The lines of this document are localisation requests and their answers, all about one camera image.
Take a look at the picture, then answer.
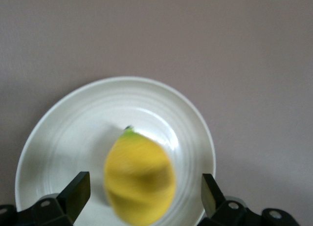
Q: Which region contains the yellow lemon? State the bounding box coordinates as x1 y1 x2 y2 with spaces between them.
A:
103 125 178 226

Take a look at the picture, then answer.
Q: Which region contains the white plate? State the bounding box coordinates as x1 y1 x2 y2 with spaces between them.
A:
15 76 217 226

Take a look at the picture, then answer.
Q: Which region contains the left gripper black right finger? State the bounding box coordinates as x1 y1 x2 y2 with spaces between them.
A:
198 173 299 226

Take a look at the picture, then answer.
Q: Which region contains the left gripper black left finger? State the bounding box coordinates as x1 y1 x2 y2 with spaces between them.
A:
0 171 91 226

